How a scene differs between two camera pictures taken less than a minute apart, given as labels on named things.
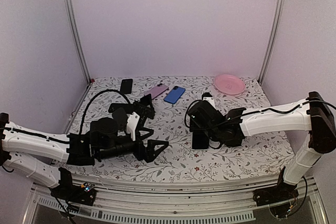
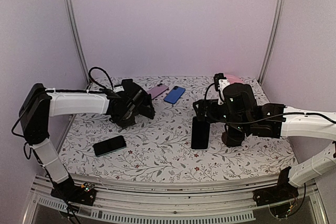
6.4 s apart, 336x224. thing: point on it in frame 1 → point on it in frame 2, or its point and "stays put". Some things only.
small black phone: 126,85 stays put
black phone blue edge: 200,141 stays put
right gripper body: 211,134 → 230,116
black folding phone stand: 145,105 stays put
